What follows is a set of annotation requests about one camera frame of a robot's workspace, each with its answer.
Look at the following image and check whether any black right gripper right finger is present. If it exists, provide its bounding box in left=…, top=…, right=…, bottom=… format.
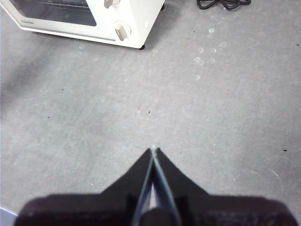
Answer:
left=156, top=147, right=299, bottom=226

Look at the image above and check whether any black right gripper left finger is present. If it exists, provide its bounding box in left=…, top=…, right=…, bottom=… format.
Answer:
left=14, top=148, right=155, bottom=226

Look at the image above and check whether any glass oven door with handle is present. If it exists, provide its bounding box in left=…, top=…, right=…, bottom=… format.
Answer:
left=0, top=0, right=116, bottom=42

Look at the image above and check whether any cream oven knob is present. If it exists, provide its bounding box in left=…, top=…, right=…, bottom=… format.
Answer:
left=103, top=0, right=121, bottom=9
left=114, top=21, right=132, bottom=41

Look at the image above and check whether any cream Toshiba toaster oven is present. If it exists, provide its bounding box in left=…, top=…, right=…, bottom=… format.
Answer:
left=0, top=0, right=166, bottom=49

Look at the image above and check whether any black power cable with plug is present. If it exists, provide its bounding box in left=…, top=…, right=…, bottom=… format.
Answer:
left=196, top=0, right=252, bottom=10

